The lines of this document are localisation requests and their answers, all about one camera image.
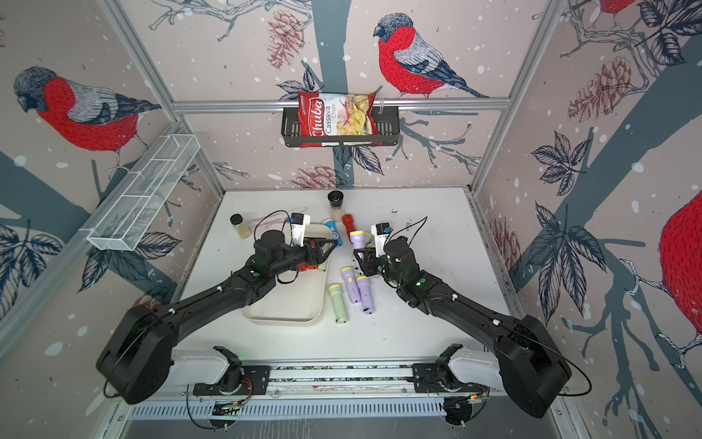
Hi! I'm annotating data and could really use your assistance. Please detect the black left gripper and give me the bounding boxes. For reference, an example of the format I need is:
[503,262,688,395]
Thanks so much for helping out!
[269,236,338,279]

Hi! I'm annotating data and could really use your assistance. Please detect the short red flashlight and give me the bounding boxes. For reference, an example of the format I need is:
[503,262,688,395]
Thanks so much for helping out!
[298,264,318,272]

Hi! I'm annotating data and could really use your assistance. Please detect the purple flashlight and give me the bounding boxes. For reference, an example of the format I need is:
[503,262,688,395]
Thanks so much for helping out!
[356,275,375,315]
[341,266,361,304]
[349,230,373,250]

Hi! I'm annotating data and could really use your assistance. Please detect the red flashlight back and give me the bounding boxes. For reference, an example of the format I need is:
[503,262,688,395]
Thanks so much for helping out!
[342,214,356,235]

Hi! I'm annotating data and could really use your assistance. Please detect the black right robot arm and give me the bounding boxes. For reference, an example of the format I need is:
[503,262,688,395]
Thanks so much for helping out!
[354,236,572,418]

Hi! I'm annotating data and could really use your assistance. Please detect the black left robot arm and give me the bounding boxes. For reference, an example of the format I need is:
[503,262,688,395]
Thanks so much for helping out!
[96,230,337,404]

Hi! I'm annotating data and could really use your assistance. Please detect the cream plastic storage tray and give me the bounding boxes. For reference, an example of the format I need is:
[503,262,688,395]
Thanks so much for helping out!
[240,221,335,327]

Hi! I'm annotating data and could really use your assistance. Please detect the blue flashlight back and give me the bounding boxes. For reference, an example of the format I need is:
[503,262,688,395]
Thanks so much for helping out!
[324,219,343,247]

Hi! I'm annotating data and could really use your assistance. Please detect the large spice jar black lid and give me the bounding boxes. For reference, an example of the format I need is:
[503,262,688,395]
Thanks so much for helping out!
[327,190,346,222]

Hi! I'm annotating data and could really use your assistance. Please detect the green flashlight front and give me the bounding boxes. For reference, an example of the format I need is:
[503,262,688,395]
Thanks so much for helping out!
[327,284,348,324]

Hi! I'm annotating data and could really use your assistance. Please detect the small spice jar black lid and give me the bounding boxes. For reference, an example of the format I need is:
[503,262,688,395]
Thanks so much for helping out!
[230,213,252,240]

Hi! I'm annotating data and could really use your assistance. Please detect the red cassava chips bag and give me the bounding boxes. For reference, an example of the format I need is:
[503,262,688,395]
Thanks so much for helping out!
[298,91,378,140]

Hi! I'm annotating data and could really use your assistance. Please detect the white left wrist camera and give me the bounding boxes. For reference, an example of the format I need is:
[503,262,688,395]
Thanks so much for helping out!
[289,212,311,246]

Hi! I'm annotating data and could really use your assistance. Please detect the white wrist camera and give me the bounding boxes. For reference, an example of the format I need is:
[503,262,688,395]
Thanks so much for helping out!
[289,212,311,246]
[371,222,392,258]

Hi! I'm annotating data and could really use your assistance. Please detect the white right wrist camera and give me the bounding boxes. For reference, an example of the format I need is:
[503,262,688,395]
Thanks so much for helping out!
[371,222,392,258]

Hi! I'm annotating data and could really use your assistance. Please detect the pink handled metal tongs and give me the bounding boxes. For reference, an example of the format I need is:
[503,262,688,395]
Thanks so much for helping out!
[246,206,308,230]

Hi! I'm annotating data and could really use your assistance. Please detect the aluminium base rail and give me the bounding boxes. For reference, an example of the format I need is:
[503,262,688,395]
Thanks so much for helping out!
[112,359,486,424]

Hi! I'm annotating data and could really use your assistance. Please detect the black wall basket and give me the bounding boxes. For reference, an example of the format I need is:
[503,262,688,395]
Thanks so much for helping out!
[281,106,400,147]

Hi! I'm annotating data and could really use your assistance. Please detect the white wire mesh shelf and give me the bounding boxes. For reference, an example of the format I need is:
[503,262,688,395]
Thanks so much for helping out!
[87,134,200,252]

